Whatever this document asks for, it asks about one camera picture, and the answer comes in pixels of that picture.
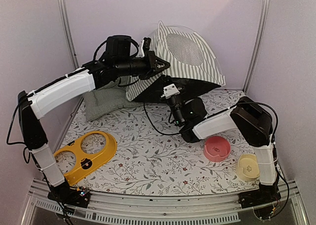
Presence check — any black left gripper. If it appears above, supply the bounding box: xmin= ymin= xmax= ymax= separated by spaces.
xmin=116 ymin=49 xmax=170 ymax=80

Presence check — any green striped pet tent fabric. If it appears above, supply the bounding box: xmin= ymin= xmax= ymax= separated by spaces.
xmin=126 ymin=21 xmax=226 ymax=103

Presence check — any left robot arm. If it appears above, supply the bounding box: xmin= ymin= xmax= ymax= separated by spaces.
xmin=6 ymin=35 xmax=170 ymax=202

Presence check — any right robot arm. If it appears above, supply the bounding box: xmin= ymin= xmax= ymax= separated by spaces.
xmin=166 ymin=94 xmax=278 ymax=203

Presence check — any pink pet bowl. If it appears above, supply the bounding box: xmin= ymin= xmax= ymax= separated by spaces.
xmin=203 ymin=136 xmax=231 ymax=163

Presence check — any cream pet bowl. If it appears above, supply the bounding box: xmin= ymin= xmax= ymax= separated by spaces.
xmin=236 ymin=154 xmax=260 ymax=182

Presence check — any green checkered cushion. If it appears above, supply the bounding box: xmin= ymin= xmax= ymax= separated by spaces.
xmin=83 ymin=77 xmax=142 ymax=121

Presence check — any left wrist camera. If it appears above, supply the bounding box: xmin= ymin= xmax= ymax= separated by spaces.
xmin=136 ymin=37 xmax=151 ymax=57

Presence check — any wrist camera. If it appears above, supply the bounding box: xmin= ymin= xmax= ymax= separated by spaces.
xmin=136 ymin=37 xmax=151 ymax=57
xmin=160 ymin=84 xmax=182 ymax=99

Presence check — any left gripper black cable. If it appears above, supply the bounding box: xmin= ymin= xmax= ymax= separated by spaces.
xmin=93 ymin=37 xmax=140 ymax=62

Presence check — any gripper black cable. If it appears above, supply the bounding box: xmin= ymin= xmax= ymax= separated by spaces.
xmin=143 ymin=96 xmax=235 ymax=136
xmin=93 ymin=37 xmax=140 ymax=62

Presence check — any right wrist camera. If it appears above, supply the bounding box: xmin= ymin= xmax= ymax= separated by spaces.
xmin=160 ymin=84 xmax=182 ymax=99

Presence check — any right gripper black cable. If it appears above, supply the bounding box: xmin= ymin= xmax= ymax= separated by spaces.
xmin=143 ymin=96 xmax=235 ymax=136

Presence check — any front aluminium rail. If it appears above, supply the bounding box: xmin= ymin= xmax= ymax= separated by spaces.
xmin=21 ymin=180 xmax=309 ymax=225

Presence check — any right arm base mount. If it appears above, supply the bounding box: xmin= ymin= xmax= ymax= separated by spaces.
xmin=238 ymin=177 xmax=281 ymax=208

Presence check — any left aluminium corner post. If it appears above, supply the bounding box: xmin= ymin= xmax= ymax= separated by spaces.
xmin=57 ymin=0 xmax=79 ymax=69

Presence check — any aluminium corner post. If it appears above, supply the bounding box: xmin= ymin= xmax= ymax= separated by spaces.
xmin=57 ymin=0 xmax=79 ymax=69
xmin=242 ymin=0 xmax=270 ymax=94

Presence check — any right aluminium corner post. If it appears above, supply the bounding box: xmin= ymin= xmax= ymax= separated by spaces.
xmin=242 ymin=0 xmax=270 ymax=94

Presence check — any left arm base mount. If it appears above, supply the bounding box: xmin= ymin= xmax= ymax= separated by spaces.
xmin=47 ymin=181 xmax=91 ymax=208

